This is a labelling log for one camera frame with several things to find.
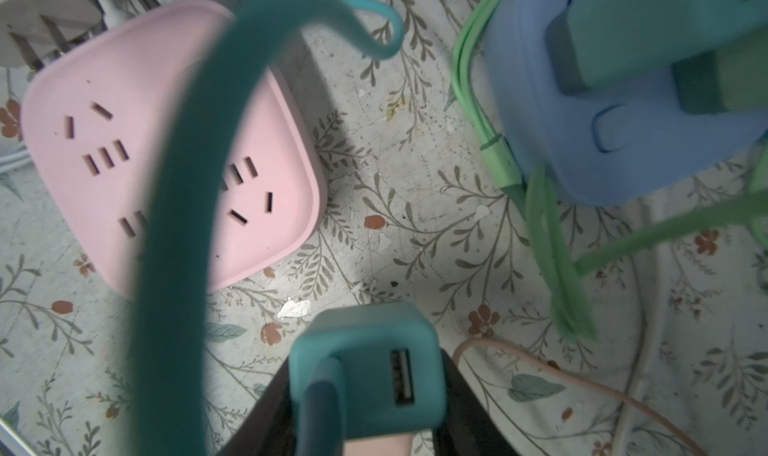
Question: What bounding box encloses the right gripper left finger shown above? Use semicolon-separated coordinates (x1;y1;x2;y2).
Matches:
218;360;296;456

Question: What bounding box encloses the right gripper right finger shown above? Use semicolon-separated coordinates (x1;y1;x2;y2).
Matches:
432;350;520;456

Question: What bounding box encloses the teal charger plug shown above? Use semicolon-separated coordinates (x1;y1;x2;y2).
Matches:
288;301;447;439
545;0;767;95

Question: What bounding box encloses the blue power strip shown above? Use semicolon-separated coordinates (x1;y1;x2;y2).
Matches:
484;0;767;207

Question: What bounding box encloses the pink power strip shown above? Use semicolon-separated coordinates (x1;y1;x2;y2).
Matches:
21;0;327;295

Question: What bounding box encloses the white charger plug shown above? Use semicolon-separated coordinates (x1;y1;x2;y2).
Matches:
1;0;102;68

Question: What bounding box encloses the pink charger plug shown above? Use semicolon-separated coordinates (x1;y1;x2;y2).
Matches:
343;434;414;456

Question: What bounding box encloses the green charger plug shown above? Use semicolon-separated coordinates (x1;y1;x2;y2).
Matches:
672;27;767;114

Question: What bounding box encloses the teal cable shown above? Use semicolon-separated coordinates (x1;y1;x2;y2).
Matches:
128;0;406;456

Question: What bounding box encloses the pink cable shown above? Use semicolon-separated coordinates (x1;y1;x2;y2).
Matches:
451;335;709;456

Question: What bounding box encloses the green cable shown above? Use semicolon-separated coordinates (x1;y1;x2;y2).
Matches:
449;0;768;343

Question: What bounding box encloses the white power cord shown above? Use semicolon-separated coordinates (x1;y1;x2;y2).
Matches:
608;203;673;456

